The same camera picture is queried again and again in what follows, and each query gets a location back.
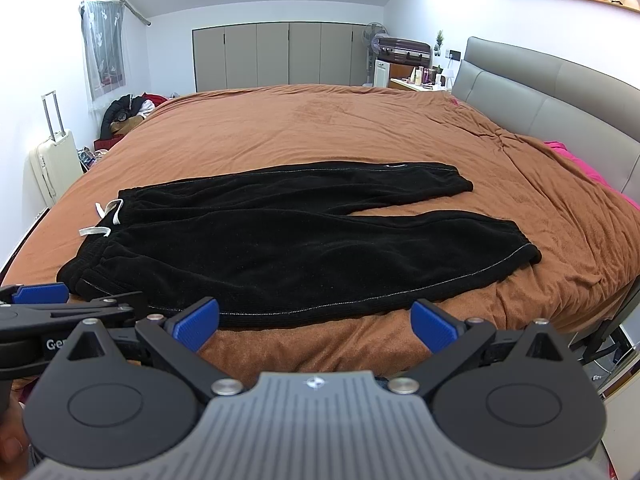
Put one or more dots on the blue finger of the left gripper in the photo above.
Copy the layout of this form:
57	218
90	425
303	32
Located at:
54	293

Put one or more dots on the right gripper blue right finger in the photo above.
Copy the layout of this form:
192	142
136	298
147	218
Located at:
455	345

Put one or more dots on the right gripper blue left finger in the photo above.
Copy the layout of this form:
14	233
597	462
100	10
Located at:
172	345

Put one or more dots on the black sweatpants with white drawstring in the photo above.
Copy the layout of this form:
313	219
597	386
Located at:
296	245

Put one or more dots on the person's left hand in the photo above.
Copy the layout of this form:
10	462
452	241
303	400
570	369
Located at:
13	442

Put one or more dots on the cream suitcase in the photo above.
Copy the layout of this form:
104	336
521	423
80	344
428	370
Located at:
55	162

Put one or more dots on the brown bed cover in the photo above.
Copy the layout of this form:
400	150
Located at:
587	234

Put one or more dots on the pile of clothes on floor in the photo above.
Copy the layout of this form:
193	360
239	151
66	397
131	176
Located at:
123	115

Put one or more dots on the pink pillow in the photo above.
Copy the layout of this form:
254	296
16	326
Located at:
591	173

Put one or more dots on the grey padded headboard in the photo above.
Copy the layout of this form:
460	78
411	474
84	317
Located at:
536	94

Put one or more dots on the wooden bedside table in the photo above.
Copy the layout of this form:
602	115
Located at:
416	78

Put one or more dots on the window curtain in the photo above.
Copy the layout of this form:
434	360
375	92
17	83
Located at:
101	26

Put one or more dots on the white air purifier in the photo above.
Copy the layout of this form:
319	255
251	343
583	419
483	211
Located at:
381	74

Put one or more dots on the grey built-in wardrobe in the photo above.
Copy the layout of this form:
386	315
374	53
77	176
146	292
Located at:
267	54

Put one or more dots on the small potted plant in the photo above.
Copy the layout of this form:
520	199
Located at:
438	43

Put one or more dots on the purple suitcase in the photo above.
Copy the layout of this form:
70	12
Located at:
404	51

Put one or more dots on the standing fan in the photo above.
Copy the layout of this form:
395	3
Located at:
371	40

